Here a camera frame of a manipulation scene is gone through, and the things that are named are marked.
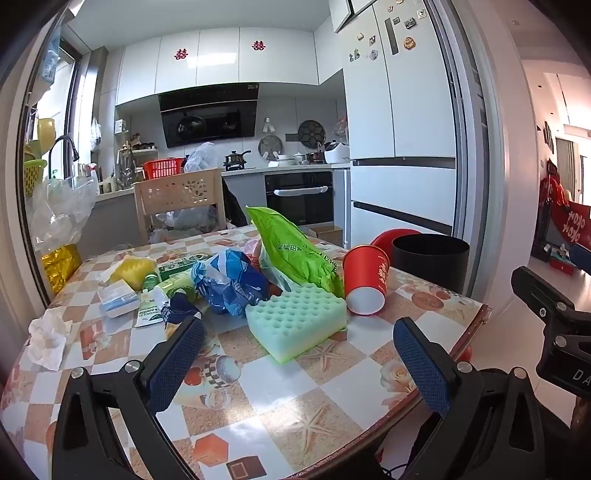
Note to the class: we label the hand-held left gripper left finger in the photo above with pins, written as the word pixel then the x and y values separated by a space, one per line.
pixel 178 364

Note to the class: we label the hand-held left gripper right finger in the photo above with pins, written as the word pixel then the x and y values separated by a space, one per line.
pixel 422 364

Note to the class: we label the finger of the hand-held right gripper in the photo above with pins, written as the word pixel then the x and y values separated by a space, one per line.
pixel 540 295
pixel 581 258

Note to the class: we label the dark blue snack wrapper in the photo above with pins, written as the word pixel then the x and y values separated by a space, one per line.
pixel 180 309

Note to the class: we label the green white packet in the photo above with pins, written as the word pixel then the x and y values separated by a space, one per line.
pixel 150 314

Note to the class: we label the pale green white-capped bottle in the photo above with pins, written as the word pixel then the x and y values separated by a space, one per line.
pixel 178 288

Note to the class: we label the white blue plastic box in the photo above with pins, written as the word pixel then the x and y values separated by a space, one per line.
pixel 117 297

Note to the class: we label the blue white plastic bag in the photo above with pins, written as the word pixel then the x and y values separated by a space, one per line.
pixel 231 281

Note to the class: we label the green drink carton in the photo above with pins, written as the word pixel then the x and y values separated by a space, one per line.
pixel 182 265

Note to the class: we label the black trash bin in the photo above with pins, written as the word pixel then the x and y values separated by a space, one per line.
pixel 429 265

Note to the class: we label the yellow plastic bag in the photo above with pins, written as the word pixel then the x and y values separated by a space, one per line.
pixel 134 270

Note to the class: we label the red paper cup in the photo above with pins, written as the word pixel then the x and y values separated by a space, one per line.
pixel 364 272

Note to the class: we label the green white sponge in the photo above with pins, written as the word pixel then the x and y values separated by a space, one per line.
pixel 295 318

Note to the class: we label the white tissue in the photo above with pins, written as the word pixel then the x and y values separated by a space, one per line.
pixel 46 339

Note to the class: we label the pink plastic bag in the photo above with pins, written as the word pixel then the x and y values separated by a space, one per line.
pixel 251 247

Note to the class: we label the green plastic bag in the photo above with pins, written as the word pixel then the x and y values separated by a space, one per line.
pixel 286 249

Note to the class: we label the red printed bag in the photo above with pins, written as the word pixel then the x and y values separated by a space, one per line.
pixel 572 221

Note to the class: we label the grey curtain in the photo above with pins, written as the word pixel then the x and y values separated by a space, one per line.
pixel 565 170

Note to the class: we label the red plastic stool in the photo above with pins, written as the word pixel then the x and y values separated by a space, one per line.
pixel 381 240

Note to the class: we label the grey plastic bag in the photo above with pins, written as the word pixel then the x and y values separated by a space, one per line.
pixel 189 217

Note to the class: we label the gold foil bag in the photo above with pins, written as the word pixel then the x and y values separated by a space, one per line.
pixel 60 267

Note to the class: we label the small cardboard box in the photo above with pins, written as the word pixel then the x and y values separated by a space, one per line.
pixel 325 235

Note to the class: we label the black jacket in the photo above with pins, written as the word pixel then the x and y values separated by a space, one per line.
pixel 233 205

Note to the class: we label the beige plastic chair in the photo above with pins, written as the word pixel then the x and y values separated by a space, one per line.
pixel 180 191

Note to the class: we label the large clear plastic bag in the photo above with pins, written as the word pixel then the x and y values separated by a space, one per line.
pixel 60 212

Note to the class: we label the red plastic basket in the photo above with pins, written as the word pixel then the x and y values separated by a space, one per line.
pixel 161 168

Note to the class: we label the black built-in oven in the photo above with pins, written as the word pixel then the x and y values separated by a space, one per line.
pixel 300 203

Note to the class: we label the white translucent plastic bag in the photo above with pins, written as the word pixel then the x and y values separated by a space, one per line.
pixel 203 157

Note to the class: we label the kitchen spice rack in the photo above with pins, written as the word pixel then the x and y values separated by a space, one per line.
pixel 134 157

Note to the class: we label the black cooking pot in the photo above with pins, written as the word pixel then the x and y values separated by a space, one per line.
pixel 235 159

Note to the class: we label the white rice cooker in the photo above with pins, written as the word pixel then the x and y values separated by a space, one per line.
pixel 336 152

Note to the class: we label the white pot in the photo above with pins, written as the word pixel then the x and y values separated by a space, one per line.
pixel 287 160

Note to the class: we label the dark pot with lid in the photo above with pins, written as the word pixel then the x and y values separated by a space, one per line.
pixel 315 157

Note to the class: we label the green plastic basket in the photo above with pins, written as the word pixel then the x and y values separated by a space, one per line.
pixel 34 177

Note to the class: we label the round metal tray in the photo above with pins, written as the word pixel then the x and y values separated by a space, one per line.
pixel 270 146

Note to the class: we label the hanging white plastic bag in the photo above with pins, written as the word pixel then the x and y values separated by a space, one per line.
pixel 95 136

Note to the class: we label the white refrigerator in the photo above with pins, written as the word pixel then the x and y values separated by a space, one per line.
pixel 401 92

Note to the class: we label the black kitchen faucet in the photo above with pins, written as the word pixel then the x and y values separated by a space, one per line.
pixel 64 143

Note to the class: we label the black range hood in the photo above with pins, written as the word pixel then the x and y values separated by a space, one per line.
pixel 207 115

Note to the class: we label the yellow bowl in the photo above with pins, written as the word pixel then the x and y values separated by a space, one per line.
pixel 46 134

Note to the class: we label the group of fridge magnets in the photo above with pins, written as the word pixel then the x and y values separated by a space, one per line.
pixel 408 44

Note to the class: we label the white upper cabinets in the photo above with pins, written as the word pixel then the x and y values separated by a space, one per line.
pixel 217 60

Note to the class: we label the red paper decal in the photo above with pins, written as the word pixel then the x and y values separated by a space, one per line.
pixel 258 45
pixel 181 54

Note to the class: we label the white wall hook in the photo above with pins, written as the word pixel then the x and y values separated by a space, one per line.
pixel 268 125

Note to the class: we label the dark round wall tray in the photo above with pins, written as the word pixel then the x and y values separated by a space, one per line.
pixel 312 133

